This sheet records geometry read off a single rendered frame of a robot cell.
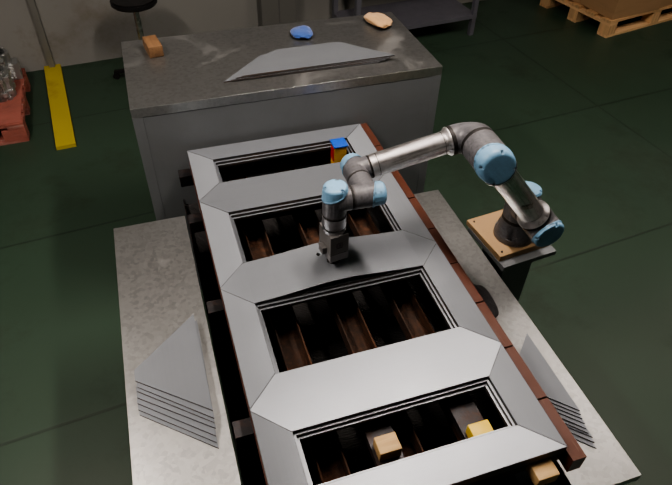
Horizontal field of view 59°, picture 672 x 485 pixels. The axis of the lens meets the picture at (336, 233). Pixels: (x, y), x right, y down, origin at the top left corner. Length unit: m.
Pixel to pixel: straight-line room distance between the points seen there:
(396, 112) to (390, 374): 1.37
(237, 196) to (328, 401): 0.92
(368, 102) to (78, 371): 1.73
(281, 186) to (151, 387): 0.90
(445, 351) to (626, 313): 1.66
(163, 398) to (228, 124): 1.18
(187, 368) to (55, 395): 1.16
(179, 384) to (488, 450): 0.85
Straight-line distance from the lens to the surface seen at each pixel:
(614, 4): 5.98
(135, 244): 2.26
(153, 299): 2.06
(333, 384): 1.67
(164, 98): 2.46
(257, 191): 2.25
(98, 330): 3.04
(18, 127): 4.39
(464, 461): 1.60
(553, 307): 3.17
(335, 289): 1.90
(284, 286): 1.88
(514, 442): 1.66
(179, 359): 1.83
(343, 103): 2.59
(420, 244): 2.05
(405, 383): 1.69
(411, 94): 2.70
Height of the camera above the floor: 2.25
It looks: 43 degrees down
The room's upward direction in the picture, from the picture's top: 2 degrees clockwise
